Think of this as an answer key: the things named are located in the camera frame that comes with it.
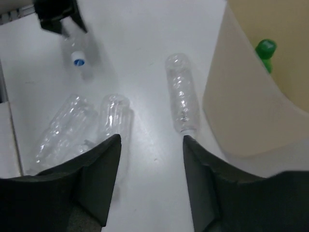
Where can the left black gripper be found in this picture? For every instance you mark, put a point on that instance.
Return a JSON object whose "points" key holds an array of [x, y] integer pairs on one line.
{"points": [[50, 14]]}

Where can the aluminium frame rail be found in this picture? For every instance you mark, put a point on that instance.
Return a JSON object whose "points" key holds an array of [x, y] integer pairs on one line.
{"points": [[16, 14]]}

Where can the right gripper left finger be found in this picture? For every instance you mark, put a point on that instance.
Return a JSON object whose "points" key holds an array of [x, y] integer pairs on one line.
{"points": [[65, 198]]}

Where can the green plastic bottle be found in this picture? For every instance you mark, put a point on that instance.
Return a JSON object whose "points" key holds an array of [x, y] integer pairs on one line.
{"points": [[265, 50]]}

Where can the beige plastic bin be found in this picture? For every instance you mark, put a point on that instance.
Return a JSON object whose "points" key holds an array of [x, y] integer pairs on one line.
{"points": [[260, 120]]}

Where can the clear bottle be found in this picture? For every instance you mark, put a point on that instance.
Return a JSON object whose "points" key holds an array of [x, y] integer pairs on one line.
{"points": [[115, 117], [79, 50], [64, 137], [183, 99]]}

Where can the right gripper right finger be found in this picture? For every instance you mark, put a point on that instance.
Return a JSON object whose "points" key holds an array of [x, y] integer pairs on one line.
{"points": [[232, 200]]}

